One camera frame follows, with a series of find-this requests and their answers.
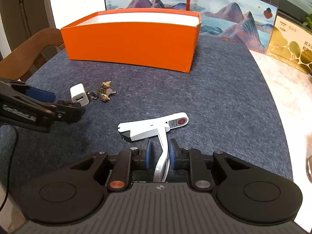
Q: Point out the white usb charger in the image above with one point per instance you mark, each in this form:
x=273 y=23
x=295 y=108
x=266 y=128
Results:
x=78 y=95

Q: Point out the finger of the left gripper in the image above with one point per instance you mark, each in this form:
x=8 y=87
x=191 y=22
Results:
x=65 y=111
x=35 y=93

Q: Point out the brown wooden chair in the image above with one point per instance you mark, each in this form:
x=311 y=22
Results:
x=27 y=58

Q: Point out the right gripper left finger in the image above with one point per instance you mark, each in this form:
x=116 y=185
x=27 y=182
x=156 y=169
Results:
x=129 y=166

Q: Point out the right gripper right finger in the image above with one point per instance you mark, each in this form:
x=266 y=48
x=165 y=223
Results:
x=198 y=165

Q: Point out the right mountain picture box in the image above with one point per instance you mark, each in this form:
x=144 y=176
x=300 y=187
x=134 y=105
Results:
x=245 y=21

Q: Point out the gold gift box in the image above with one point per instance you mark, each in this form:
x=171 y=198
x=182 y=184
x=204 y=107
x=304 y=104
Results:
x=291 y=44

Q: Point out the grey felt mat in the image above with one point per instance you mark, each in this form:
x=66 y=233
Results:
x=225 y=96

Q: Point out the green plant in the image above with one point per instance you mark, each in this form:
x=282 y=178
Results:
x=308 y=22

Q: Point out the orange cardboard box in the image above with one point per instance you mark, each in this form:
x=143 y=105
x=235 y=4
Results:
x=158 y=38

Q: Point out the white phone stand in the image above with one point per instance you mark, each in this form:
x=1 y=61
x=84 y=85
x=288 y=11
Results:
x=137 y=130

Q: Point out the small cat figurine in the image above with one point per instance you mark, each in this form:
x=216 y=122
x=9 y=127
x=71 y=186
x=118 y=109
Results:
x=103 y=92

